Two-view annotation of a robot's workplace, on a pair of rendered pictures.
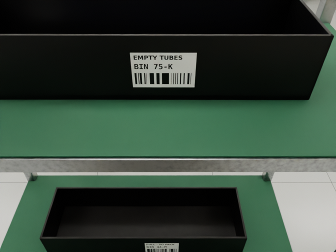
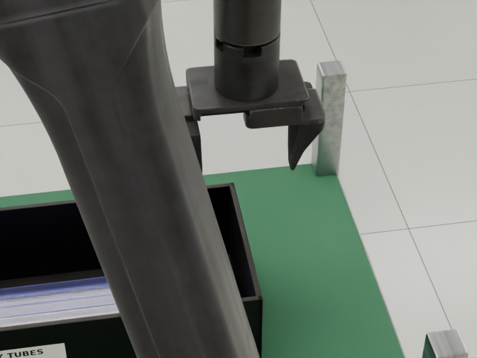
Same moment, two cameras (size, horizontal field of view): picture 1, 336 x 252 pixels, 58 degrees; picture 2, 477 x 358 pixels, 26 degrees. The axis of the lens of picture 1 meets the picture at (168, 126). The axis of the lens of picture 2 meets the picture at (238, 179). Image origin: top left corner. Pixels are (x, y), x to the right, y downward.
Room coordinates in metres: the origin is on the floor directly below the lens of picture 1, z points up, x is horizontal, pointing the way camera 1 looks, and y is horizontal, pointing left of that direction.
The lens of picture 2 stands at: (-0.26, -0.10, 1.77)
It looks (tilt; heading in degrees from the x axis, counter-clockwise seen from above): 40 degrees down; 351
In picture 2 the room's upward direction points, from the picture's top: straight up
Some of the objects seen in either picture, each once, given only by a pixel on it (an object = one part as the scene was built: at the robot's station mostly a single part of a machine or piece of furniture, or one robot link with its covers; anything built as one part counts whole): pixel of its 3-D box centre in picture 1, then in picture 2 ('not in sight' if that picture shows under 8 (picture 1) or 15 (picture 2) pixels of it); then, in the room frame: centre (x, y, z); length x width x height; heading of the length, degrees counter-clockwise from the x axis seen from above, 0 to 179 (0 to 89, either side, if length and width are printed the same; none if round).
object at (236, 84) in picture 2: not in sight; (246, 65); (0.48, -0.23, 1.27); 0.10 x 0.07 x 0.07; 89
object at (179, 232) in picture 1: (146, 220); not in sight; (0.49, 0.07, 0.41); 0.57 x 0.17 x 0.11; 90
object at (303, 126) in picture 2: not in sight; (278, 128); (0.48, -0.26, 1.19); 0.07 x 0.07 x 0.09; 89
